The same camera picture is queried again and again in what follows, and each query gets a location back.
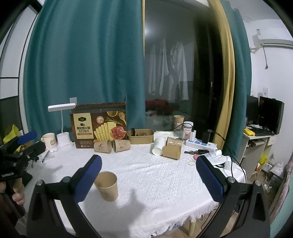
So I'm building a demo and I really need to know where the lying brown cup left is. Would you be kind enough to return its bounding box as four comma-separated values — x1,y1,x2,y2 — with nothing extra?
94,140,112,154

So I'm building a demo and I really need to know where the brown cracker box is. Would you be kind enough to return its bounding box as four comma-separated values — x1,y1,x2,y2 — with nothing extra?
70,102,127,149

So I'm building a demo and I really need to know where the lying brown cup open mouth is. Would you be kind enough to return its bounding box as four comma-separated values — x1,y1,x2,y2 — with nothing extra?
112,139,131,153

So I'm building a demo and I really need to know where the teal curtain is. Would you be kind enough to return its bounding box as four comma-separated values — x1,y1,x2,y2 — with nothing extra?
23,1,146,136
221,1,252,159

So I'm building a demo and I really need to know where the white lace tablecloth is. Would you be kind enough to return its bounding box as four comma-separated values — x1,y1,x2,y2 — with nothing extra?
22,130,247,238

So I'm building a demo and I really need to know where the black key bunch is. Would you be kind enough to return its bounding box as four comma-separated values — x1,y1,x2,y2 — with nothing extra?
184,149,209,155

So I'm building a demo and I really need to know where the white charger plug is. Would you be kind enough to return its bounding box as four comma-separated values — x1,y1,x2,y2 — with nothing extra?
189,130,196,142

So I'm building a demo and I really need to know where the teal curtain left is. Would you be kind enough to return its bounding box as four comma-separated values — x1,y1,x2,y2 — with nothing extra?
23,1,146,136

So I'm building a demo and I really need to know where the white tube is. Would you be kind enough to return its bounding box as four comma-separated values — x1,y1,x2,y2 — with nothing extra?
204,150,222,159

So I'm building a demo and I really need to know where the clear jar white lid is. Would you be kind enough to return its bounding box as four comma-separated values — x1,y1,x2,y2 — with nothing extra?
183,121,193,140

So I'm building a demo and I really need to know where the lying brown cup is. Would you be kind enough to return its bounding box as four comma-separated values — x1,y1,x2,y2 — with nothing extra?
162,145,181,160
94,140,112,154
166,137,183,147

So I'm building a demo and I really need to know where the white cartoon mug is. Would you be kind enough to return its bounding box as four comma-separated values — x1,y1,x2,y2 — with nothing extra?
41,133,58,152

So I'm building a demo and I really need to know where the white power strip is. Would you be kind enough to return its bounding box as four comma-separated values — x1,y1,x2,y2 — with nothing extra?
185,139,217,151

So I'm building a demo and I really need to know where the black computer monitor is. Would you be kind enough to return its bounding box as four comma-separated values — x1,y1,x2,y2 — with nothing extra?
246,96,285,136

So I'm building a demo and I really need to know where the person left hand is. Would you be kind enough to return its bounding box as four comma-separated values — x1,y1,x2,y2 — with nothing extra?
0,178,25,205

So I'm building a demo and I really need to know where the white air conditioner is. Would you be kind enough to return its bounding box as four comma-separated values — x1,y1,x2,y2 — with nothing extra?
250,28,292,53

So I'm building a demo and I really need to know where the teal curtain right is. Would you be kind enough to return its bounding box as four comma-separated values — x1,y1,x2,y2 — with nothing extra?
221,1,252,159

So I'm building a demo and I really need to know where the white computer desk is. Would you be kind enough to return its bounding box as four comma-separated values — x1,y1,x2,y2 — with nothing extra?
237,133,278,179

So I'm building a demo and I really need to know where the white paper cup lying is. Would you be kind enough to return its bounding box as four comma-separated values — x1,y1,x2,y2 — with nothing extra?
152,137,166,156

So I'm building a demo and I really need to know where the upright brown cup far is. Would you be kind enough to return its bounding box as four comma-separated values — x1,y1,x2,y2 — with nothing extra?
174,115,185,131

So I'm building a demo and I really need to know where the black power adapter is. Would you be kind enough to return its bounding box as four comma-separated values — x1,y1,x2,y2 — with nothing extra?
202,132,211,144

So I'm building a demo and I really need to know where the white desk lamp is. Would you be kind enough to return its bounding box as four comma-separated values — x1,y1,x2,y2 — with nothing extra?
48,103,76,150

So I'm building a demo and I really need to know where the lying brown cup behind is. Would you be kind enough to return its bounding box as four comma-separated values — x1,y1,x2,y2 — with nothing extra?
166,137,183,147

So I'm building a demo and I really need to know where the yellow curtain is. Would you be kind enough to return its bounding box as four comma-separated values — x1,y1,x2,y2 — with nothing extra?
210,1,235,150

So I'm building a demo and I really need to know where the brown paper food tray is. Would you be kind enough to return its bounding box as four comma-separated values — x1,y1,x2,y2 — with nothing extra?
127,129,154,144

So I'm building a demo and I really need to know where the yellow object on desk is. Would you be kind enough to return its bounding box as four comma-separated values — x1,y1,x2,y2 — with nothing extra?
243,128,255,136

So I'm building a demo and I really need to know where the lying brown cup right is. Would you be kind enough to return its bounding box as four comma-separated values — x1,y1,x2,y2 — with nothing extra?
162,145,181,160

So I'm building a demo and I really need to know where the brown paper cup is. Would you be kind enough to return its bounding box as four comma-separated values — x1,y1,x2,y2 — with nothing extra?
94,171,118,202

